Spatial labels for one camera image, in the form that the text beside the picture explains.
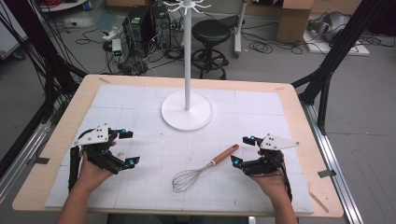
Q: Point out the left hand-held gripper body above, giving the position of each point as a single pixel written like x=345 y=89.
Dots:
x=93 y=136

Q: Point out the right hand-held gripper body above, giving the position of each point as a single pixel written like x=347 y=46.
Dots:
x=274 y=143

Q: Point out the white hook stand rack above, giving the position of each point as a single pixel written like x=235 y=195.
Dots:
x=187 y=62

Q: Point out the person's left hand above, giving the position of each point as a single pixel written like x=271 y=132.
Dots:
x=90 y=175

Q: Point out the person's right hand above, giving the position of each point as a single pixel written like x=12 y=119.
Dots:
x=271 y=186

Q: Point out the white gridded foam mat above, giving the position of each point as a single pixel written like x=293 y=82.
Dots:
x=155 y=189

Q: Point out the black tape strip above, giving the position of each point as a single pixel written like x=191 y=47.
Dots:
x=327 y=173
x=42 y=160

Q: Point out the thin wooden stick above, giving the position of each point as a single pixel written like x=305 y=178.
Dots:
x=318 y=202

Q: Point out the small white power adapter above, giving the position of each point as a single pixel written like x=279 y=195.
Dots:
x=116 y=46

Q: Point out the white power strip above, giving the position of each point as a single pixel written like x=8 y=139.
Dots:
x=112 y=33

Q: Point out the large black computer tower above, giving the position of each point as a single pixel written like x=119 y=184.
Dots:
x=137 y=29

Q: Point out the white stand leg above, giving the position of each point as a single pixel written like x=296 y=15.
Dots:
x=238 y=31

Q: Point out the slim black computer tower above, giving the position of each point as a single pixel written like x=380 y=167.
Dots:
x=162 y=26

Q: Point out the black round stool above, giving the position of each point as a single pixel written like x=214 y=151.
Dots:
x=211 y=31

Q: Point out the tall cardboard box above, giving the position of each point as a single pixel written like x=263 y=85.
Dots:
x=292 y=25

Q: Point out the flat white board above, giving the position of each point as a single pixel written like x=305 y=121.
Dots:
x=358 y=49

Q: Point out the aluminium rail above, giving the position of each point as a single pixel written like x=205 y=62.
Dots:
x=333 y=168
x=18 y=158

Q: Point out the black metal frame stand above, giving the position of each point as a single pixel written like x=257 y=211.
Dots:
x=339 y=53
x=40 y=46

